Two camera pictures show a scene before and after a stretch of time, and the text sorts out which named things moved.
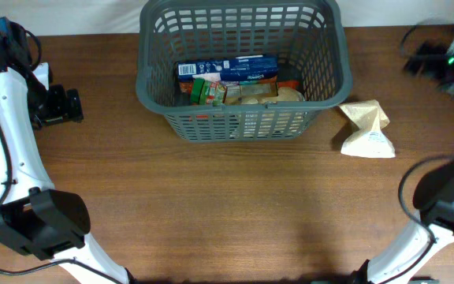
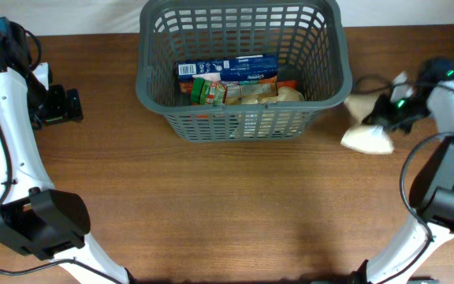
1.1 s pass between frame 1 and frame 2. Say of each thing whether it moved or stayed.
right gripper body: moved
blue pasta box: stayed
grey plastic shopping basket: stayed
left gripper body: stayed
